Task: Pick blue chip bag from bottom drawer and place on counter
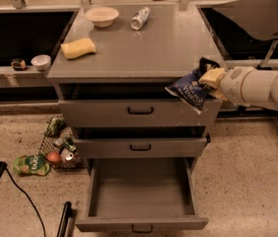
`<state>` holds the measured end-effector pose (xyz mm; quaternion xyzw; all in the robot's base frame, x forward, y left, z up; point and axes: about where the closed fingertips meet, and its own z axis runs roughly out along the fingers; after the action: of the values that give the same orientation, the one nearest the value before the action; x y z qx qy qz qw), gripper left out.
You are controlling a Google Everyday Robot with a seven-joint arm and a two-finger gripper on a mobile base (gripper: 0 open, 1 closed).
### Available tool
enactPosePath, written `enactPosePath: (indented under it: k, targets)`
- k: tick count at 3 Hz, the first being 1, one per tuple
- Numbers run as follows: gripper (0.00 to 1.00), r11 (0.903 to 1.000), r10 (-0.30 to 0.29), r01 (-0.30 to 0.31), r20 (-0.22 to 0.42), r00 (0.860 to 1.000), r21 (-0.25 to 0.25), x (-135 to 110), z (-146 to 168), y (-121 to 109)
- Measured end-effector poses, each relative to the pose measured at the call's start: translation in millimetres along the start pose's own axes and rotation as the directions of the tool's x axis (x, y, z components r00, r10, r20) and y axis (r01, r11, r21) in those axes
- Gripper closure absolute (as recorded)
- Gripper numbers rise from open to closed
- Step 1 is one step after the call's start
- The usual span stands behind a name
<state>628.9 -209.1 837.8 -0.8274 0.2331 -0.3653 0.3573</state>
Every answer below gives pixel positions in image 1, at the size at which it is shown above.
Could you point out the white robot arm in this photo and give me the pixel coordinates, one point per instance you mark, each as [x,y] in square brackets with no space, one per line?
[245,86]

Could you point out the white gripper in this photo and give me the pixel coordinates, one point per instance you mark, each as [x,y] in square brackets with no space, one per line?
[232,85]

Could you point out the black wire basket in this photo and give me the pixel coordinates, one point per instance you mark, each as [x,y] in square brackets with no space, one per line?
[55,144]

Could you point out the yellow sponge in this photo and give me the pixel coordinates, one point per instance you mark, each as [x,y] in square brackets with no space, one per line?
[77,48]

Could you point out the grey bottom drawer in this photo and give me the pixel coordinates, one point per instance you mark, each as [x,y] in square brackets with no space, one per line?
[141,195]

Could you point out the green snack bag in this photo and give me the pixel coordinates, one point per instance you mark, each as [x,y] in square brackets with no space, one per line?
[31,165]

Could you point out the grey drawer cabinet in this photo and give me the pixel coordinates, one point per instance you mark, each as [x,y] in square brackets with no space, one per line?
[135,65]

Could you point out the black stand tray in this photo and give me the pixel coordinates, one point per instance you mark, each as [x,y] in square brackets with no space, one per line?
[259,20]

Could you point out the silver can in basket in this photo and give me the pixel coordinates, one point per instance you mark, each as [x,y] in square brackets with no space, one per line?
[67,155]

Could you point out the grey middle drawer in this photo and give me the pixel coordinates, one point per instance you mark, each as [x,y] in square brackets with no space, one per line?
[140,147]

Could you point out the red apple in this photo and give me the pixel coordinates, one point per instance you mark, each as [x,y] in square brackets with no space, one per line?
[54,157]

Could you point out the grey drawer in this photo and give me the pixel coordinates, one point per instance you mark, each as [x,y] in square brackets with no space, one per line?
[140,147]
[137,113]
[141,195]

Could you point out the green bag in basket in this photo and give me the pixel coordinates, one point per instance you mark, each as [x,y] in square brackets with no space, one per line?
[55,125]

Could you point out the grey top drawer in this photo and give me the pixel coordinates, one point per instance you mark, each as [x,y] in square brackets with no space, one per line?
[137,113]

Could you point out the blue chip bag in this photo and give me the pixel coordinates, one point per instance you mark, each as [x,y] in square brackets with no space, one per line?
[188,88]

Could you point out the small white cup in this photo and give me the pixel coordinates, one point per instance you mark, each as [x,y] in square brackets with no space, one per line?
[41,62]

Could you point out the cream paper bowl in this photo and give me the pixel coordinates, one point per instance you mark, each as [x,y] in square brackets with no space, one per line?
[102,17]

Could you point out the black bar on floor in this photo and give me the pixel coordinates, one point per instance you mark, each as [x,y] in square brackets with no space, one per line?
[66,220]

